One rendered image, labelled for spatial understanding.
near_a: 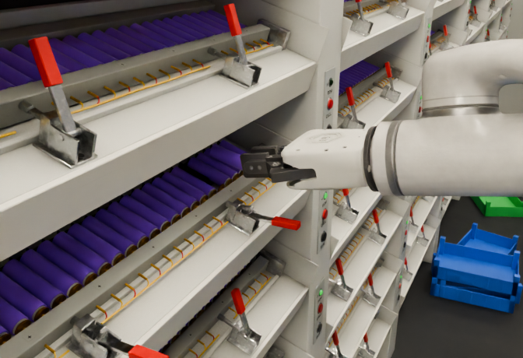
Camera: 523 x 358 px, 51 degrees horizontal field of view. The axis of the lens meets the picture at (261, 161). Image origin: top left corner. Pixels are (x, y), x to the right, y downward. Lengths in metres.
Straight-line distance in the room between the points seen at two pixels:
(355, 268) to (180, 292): 0.79
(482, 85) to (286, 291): 0.49
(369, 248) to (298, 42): 0.76
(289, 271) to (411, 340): 1.16
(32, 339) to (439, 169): 0.41
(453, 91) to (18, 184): 0.40
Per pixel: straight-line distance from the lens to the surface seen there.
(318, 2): 0.78
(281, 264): 0.92
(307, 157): 0.61
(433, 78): 0.59
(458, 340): 2.10
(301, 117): 0.82
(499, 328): 2.21
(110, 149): 0.45
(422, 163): 0.58
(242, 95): 0.61
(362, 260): 1.38
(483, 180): 0.58
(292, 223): 0.67
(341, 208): 1.14
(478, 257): 2.41
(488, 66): 0.56
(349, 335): 1.45
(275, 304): 0.89
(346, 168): 0.60
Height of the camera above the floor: 1.28
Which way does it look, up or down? 22 degrees down
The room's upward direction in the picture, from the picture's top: straight up
